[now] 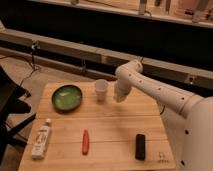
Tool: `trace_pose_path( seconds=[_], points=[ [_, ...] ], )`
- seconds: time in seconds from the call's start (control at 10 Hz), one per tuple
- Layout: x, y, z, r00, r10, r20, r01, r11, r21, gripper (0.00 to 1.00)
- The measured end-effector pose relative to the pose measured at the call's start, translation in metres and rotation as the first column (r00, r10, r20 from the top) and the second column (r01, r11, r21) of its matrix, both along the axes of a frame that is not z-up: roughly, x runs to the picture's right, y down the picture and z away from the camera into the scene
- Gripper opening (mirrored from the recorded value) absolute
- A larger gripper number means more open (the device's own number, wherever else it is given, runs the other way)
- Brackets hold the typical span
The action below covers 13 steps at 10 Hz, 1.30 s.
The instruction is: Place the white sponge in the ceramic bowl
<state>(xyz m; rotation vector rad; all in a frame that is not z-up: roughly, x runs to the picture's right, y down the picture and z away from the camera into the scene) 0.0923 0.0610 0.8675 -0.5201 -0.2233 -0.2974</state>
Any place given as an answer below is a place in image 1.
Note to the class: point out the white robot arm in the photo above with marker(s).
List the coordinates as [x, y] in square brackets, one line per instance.
[197, 151]

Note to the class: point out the green ceramic bowl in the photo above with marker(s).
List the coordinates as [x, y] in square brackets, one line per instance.
[67, 98]

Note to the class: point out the white plastic cup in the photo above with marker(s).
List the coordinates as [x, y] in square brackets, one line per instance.
[101, 87]

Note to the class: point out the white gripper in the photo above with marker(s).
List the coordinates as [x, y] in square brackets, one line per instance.
[121, 91]

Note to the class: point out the black rectangular block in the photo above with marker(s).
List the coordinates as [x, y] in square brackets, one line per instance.
[140, 149]

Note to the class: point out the red marker pen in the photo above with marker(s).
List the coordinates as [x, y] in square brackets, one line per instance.
[85, 143]

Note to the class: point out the wooden board table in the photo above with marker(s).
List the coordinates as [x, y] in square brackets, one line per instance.
[112, 129]

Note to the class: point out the white tube bottle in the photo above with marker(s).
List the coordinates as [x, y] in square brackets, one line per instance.
[40, 145]

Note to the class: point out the black chair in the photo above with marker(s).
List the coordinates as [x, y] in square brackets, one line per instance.
[10, 93]

